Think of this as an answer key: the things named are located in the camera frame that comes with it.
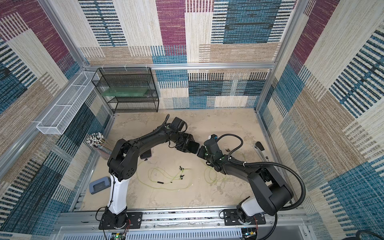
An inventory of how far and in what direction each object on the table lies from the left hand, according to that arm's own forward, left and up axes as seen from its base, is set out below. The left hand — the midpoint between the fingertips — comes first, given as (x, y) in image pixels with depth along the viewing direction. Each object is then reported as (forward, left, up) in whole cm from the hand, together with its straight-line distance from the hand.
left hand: (197, 143), depth 92 cm
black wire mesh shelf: (+40, +45, +21) cm, 63 cm away
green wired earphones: (-17, +9, -8) cm, 21 cm away
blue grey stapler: (-21, +54, -7) cm, 59 cm away
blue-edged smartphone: (-2, +3, -1) cm, 3 cm away
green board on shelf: (+28, +45, +18) cm, 56 cm away
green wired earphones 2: (-17, -8, -9) cm, 21 cm away
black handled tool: (-3, -39, -4) cm, 39 cm away
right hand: (-4, -2, -3) cm, 5 cm away
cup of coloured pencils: (-4, +54, +10) cm, 55 cm away
